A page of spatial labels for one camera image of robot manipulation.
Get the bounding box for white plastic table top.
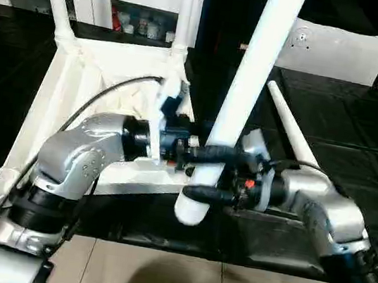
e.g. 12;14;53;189
0;21;221;237

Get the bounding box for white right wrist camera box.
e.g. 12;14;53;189
234;126;283;178

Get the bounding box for black work mat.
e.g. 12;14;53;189
0;3;378;283

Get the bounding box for white plastic bag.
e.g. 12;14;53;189
274;18;378;89

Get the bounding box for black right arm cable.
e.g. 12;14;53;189
261;154;325;182

